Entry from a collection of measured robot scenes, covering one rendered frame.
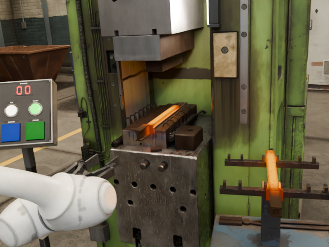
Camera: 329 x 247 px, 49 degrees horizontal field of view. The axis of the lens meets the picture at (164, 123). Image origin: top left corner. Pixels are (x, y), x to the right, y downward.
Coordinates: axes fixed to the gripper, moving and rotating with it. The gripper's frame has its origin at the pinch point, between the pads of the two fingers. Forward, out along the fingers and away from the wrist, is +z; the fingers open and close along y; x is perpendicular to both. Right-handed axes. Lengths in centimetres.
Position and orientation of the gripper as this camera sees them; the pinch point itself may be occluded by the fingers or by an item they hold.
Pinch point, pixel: (103, 162)
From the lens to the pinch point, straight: 119.5
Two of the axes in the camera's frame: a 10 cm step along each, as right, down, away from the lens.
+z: 3.8, -2.9, 8.8
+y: 9.2, 0.6, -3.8
